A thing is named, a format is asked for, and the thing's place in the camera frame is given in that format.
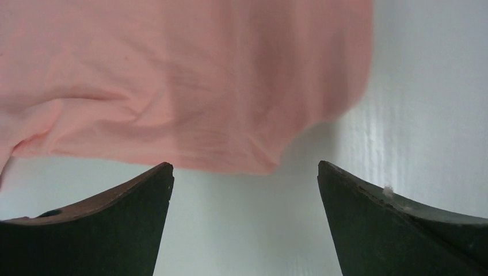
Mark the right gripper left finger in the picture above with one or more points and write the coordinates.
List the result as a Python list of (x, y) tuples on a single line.
[(116, 232)]

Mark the salmon pink t-shirt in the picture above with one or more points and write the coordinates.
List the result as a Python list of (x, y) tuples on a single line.
[(221, 86)]

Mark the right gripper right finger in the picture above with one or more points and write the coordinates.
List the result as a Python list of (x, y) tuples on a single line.
[(377, 233)]

